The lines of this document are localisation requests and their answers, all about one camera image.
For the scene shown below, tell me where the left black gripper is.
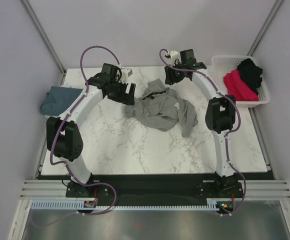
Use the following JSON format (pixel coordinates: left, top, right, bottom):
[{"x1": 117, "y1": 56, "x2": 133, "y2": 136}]
[{"x1": 107, "y1": 79, "x2": 136, "y2": 107}]

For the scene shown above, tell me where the aluminium frame rail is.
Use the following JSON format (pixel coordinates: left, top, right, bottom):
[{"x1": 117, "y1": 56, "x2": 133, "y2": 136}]
[{"x1": 20, "y1": 180, "x2": 290, "y2": 201}]

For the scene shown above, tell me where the red t shirt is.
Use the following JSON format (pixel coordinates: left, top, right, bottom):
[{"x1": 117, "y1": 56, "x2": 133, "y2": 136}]
[{"x1": 223, "y1": 70, "x2": 259, "y2": 102}]

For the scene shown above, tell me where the right corner aluminium post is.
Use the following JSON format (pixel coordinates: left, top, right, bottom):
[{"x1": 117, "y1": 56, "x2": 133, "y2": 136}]
[{"x1": 247, "y1": 0, "x2": 285, "y2": 56}]

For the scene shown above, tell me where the folded blue t shirt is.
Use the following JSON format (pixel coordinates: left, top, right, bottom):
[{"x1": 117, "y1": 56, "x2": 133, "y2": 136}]
[{"x1": 40, "y1": 86, "x2": 83, "y2": 116}]

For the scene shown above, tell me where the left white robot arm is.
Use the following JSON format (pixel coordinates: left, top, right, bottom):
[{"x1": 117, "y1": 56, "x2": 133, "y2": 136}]
[{"x1": 46, "y1": 63, "x2": 136, "y2": 198}]

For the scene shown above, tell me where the left corner aluminium post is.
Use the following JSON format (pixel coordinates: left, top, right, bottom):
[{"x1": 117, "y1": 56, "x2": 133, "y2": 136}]
[{"x1": 19, "y1": 0, "x2": 65, "y2": 74}]

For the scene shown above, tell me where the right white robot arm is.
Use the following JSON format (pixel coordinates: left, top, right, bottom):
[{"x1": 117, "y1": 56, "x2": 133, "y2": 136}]
[{"x1": 159, "y1": 48, "x2": 241, "y2": 197}]

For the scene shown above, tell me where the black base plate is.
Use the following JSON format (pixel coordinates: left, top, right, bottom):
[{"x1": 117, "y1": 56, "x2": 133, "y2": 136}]
[{"x1": 36, "y1": 172, "x2": 276, "y2": 207}]

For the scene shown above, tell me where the black t shirt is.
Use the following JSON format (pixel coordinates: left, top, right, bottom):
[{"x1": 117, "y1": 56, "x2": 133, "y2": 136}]
[{"x1": 237, "y1": 58, "x2": 263, "y2": 94}]

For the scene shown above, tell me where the corner aluminium post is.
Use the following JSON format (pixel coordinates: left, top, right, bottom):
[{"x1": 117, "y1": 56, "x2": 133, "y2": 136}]
[
  {"x1": 19, "y1": 0, "x2": 65, "y2": 74},
  {"x1": 247, "y1": 0, "x2": 285, "y2": 56}
]

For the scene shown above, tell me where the white plastic basket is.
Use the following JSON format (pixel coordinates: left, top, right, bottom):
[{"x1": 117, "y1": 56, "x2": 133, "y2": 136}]
[{"x1": 211, "y1": 55, "x2": 270, "y2": 108}]

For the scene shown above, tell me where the white slotted cable duct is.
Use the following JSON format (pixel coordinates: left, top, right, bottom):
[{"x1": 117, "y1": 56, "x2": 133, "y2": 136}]
[{"x1": 30, "y1": 197, "x2": 237, "y2": 210}]

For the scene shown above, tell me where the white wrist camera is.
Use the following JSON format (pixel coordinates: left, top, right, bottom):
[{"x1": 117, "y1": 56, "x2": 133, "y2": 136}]
[
  {"x1": 119, "y1": 67, "x2": 133, "y2": 85},
  {"x1": 165, "y1": 50, "x2": 181, "y2": 66}
]

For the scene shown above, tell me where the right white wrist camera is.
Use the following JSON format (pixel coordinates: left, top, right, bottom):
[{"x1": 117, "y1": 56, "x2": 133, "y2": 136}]
[{"x1": 165, "y1": 50, "x2": 181, "y2": 66}]

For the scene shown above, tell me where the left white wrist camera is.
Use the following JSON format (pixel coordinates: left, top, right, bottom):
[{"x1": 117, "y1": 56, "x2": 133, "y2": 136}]
[{"x1": 119, "y1": 67, "x2": 133, "y2": 85}]

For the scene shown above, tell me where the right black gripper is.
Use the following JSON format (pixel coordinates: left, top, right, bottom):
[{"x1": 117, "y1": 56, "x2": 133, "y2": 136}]
[{"x1": 164, "y1": 61, "x2": 186, "y2": 86}]

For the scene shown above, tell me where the grey t shirt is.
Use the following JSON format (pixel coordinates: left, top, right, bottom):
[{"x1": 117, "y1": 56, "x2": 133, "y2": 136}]
[{"x1": 124, "y1": 79, "x2": 198, "y2": 138}]

